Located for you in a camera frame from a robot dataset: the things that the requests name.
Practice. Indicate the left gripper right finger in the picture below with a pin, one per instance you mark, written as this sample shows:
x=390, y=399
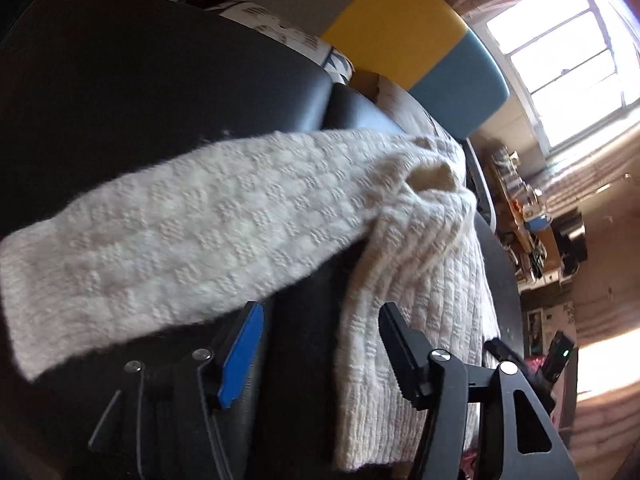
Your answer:
x=517, y=439

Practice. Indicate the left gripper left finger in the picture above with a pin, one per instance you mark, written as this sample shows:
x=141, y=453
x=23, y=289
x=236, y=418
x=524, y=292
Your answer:
x=161, y=422

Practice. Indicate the cream knitted sweater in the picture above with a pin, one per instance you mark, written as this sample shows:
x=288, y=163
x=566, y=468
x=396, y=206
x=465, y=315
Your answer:
x=203, y=233

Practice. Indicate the black appliance on table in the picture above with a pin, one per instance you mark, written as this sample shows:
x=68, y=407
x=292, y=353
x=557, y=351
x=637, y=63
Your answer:
x=570, y=236

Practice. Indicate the blue handbag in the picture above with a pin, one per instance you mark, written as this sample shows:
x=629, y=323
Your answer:
x=539, y=223

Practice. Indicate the wooden side table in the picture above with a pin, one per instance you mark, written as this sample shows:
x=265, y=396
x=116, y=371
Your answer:
x=535, y=256

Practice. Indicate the deer print cushion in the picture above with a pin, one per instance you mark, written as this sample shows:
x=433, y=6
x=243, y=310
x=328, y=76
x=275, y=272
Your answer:
x=407, y=112

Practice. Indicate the yellow blue armchair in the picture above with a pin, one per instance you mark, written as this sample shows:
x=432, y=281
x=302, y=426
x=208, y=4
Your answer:
x=421, y=45

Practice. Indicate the patterned white blue cushion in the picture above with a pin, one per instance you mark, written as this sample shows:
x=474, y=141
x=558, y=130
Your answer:
x=256, y=17

